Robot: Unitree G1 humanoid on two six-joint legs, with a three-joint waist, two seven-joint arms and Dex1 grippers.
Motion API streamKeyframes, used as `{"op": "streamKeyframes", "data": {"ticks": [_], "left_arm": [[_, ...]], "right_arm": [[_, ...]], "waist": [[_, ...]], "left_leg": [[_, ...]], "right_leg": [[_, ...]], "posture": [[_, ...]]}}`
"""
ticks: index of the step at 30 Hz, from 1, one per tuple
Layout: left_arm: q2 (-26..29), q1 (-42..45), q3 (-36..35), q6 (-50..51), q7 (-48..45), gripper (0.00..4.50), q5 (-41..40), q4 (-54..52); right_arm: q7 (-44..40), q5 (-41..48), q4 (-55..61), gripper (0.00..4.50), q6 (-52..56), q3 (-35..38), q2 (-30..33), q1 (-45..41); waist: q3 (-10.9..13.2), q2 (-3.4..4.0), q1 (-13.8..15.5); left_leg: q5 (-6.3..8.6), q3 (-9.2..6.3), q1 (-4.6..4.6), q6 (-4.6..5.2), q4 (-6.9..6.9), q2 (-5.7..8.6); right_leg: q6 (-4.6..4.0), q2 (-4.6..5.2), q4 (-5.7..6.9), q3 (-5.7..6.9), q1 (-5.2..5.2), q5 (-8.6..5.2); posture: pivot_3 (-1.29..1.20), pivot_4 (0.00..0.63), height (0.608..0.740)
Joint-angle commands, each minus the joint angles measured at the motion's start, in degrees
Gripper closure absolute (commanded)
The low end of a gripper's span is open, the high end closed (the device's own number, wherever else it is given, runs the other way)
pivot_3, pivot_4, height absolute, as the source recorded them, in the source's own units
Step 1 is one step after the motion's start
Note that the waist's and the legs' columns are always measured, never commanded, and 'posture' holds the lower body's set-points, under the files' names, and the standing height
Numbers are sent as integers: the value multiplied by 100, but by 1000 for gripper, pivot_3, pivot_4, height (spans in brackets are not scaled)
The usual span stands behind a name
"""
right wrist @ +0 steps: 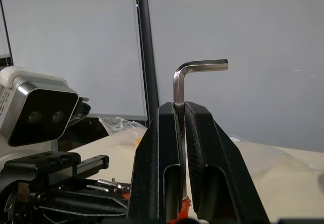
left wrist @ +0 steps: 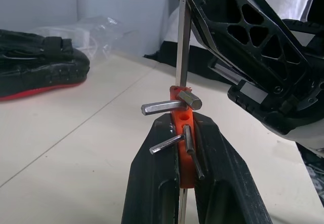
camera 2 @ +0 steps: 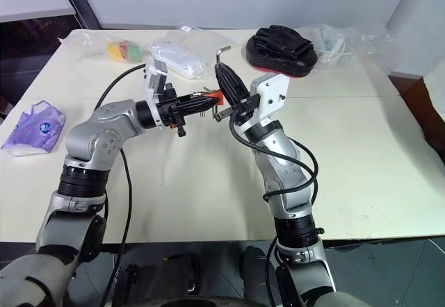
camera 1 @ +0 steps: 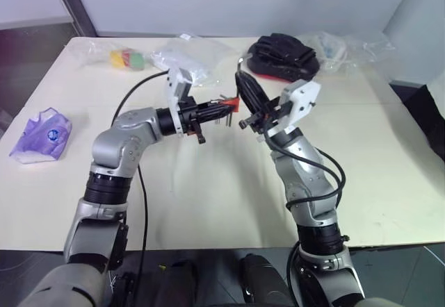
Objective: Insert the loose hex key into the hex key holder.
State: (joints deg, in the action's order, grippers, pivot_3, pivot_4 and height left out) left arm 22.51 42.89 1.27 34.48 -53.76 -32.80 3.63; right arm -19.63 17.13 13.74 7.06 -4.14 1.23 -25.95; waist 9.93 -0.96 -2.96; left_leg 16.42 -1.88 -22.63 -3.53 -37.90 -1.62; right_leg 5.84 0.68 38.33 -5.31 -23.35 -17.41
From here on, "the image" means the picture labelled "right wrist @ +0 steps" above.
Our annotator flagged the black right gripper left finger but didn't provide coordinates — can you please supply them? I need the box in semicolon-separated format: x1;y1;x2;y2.
126;102;187;224

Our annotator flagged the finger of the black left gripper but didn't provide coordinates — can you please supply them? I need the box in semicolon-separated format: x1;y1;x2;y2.
37;196;129;217
52;179;129;206

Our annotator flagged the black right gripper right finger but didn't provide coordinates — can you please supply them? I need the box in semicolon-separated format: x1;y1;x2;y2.
185;101;270;224

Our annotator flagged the orange hex key holder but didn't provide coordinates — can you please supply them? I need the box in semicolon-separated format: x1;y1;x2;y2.
120;191;191;221

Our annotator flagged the small silver hex key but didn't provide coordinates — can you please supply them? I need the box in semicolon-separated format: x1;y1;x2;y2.
86;184;110;193
97;178;131;193

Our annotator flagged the clear plastic bag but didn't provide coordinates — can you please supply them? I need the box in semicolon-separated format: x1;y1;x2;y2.
98;116;148;136

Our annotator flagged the clear plastic sheet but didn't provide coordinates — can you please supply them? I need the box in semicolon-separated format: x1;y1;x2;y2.
227;132;324;176

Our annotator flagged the black vertical pole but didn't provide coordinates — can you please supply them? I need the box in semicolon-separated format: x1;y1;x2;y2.
134;0;160;125

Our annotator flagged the black frame bar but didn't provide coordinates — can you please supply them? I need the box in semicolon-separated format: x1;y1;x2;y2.
0;0;14;67

